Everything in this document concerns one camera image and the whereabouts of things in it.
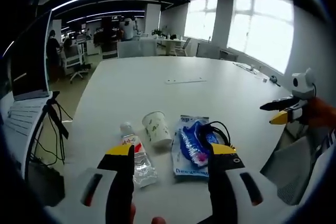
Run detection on white office chair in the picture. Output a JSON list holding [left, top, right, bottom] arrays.
[[62, 42, 91, 83]]

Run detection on black box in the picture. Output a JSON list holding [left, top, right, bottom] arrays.
[[25, 161, 66, 208]]

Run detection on clear plastic water bottle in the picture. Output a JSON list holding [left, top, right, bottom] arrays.
[[120, 121, 159, 188]]

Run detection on grey mesh chair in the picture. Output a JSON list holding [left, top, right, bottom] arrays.
[[259, 134, 325, 207]]

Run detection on black cable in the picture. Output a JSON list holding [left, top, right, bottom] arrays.
[[202, 121, 235, 149]]

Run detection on person's left hand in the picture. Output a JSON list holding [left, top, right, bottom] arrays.
[[130, 202, 165, 224]]

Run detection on white table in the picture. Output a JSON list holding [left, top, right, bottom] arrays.
[[62, 56, 292, 224]]

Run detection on small black device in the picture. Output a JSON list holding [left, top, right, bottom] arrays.
[[269, 75, 281, 88]]

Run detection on person's right hand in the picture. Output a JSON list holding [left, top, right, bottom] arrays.
[[301, 97, 336, 129]]

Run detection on open laptop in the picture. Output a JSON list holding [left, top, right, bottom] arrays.
[[0, 10, 53, 137]]

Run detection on white paper cup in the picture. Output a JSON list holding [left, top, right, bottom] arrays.
[[142, 111, 173, 148]]

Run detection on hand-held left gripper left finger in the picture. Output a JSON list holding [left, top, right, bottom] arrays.
[[79, 144, 135, 224]]

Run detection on white cable cover plate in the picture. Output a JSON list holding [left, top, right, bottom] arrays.
[[165, 77, 207, 86]]

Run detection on black tripod stand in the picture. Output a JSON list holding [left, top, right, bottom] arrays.
[[25, 90, 70, 180]]

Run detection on white cable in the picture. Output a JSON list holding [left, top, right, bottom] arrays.
[[233, 61, 269, 81]]

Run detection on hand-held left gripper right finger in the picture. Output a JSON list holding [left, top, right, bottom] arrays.
[[208, 143, 264, 224]]

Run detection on blue and white plastic packet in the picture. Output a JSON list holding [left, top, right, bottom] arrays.
[[171, 115, 211, 178]]

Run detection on white mesh chair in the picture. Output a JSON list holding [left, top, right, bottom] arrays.
[[173, 37, 192, 57]]

